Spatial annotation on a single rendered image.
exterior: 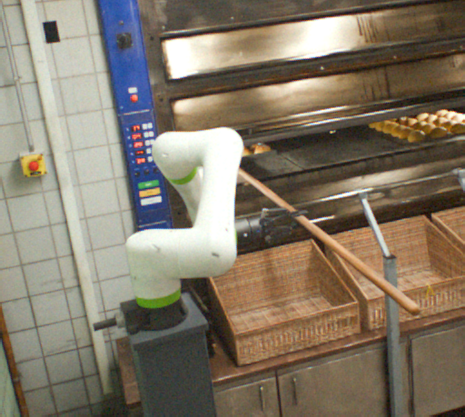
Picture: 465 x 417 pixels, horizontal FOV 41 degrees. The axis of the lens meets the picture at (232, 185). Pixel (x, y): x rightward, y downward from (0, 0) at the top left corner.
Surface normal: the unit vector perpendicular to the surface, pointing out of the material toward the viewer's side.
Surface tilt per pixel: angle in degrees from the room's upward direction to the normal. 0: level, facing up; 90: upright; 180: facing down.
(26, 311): 90
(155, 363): 90
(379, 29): 70
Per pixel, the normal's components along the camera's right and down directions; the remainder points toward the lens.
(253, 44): 0.21, -0.09
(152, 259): -0.12, 0.26
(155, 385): 0.33, 0.24
